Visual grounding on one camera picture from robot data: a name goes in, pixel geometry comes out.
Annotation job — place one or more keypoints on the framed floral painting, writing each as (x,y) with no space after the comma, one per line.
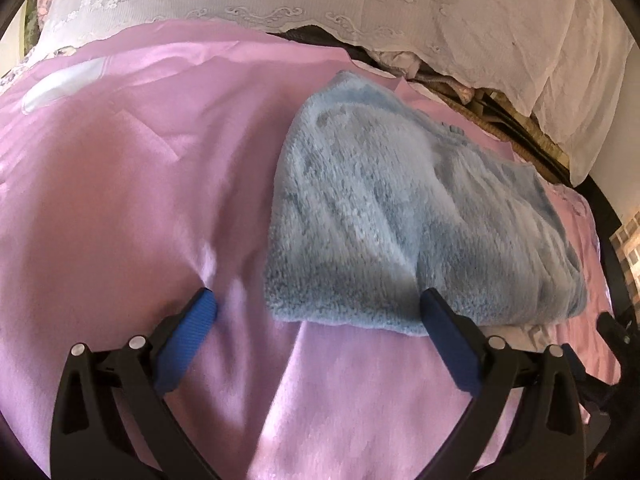
(31,22)

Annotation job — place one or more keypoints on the blue fleece baby onesie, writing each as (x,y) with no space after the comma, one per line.
(400,220)

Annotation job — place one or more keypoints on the woven straw mat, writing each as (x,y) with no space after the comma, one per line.
(515,130)

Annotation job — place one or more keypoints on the white lace cover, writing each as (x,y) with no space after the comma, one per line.
(350,0)

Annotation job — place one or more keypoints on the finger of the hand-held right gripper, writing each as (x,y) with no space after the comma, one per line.
(575,362)
(616,332)

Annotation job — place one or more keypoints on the black bed frame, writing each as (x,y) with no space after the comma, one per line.
(612,240)

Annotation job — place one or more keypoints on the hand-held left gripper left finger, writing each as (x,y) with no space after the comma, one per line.
(192,325)

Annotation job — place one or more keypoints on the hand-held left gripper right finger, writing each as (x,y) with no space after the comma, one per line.
(445,325)

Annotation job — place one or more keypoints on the pink bed sheet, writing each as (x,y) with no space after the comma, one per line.
(140,185)

